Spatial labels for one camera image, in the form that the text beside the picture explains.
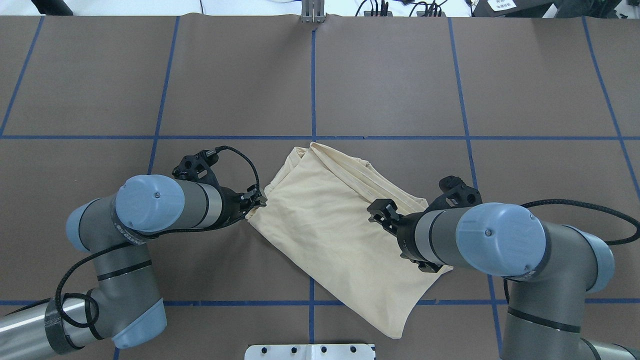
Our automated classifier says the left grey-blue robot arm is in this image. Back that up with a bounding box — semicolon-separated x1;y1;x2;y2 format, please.
1;145;266;360

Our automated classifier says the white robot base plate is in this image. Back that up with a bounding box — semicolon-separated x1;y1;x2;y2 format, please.
244;343;377;360

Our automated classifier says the grey aluminium frame post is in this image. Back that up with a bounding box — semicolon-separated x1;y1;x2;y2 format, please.
301;0;326;24

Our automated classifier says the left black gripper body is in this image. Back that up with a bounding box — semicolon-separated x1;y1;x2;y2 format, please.
172;148;268;231

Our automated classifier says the beige long-sleeve printed shirt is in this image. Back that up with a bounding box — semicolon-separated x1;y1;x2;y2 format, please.
247;142;452;339

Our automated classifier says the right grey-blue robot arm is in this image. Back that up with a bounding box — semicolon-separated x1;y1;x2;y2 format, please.
367;175;639;360

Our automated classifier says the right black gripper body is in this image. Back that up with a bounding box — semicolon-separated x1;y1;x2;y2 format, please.
366;175;483;274

